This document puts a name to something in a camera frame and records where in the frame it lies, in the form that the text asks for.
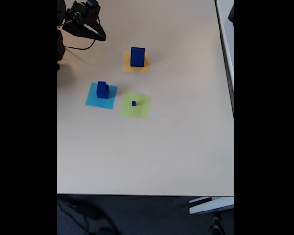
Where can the large blue cube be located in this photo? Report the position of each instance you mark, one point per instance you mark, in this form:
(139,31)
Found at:
(137,57)

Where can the small blue cube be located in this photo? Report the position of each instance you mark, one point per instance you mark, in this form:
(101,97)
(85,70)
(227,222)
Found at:
(133,103)

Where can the orange paper square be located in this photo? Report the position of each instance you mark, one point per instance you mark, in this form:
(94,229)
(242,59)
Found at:
(127,69)

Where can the light blue paper square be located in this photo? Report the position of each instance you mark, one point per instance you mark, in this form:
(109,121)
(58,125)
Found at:
(95,102)

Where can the green paper square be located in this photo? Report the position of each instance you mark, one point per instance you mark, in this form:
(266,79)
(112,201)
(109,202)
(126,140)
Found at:
(142,110)

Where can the mid-small blue cube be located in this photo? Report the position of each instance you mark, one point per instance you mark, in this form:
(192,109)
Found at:
(101,85)

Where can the medium blue cube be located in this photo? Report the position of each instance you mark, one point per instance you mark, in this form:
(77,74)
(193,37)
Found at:
(103,94)

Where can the dark object on adjacent table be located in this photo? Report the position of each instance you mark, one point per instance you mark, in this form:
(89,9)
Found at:
(231,13)

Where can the white table foot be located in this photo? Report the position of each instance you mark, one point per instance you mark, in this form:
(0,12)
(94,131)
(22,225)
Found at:
(210,205)

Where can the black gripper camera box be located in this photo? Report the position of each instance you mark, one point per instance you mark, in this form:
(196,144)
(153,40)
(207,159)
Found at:
(93,12)

